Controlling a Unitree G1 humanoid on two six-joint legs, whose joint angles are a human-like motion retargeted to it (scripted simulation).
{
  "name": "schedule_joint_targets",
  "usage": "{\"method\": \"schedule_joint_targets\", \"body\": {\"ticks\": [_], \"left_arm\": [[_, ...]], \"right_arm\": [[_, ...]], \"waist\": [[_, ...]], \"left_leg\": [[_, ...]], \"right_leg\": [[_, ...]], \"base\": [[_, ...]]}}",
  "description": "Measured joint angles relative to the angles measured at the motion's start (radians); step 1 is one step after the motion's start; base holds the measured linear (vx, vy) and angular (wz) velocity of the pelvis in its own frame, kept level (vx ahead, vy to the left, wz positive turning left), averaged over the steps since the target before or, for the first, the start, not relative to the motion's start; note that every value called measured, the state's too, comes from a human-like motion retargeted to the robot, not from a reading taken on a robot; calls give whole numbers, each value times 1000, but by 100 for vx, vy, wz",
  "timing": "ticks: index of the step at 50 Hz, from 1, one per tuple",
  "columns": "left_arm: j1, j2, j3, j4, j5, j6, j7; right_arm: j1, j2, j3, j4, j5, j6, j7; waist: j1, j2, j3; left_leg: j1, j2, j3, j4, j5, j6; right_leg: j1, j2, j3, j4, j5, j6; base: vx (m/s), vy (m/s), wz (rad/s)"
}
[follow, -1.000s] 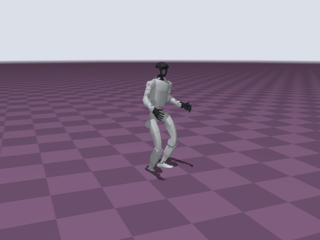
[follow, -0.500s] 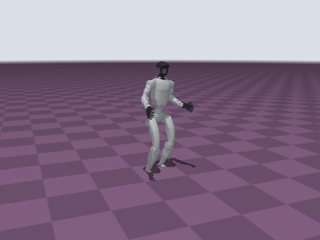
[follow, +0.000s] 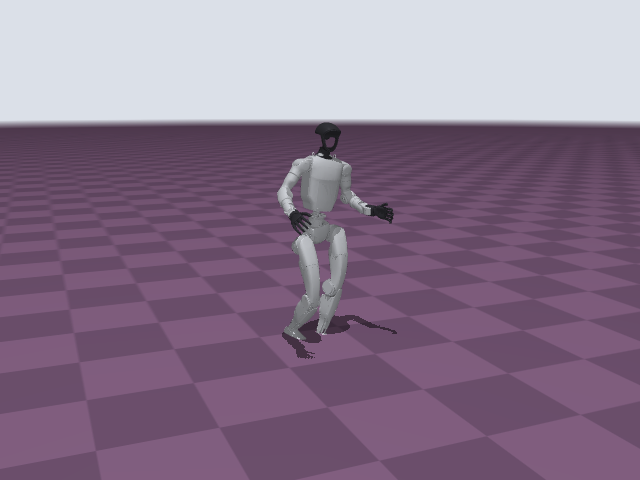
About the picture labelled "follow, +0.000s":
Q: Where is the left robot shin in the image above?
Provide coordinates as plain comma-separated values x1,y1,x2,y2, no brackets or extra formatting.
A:
316,289,342,334

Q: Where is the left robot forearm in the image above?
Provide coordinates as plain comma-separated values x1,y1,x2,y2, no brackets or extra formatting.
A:
349,194,371,215

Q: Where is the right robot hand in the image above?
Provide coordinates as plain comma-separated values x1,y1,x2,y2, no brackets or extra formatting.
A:
288,209,312,235

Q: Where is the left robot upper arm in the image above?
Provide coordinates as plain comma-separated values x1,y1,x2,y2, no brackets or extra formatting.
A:
340,161,355,204

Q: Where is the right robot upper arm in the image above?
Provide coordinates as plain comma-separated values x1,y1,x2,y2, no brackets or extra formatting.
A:
281,158,312,198

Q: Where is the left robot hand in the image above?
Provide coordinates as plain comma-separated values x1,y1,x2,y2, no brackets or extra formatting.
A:
365,203,394,224

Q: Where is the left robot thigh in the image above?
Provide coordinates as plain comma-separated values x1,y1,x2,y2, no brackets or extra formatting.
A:
322,224,348,296

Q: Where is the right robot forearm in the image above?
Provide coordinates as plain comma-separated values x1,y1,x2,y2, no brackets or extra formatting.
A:
277,187,297,216

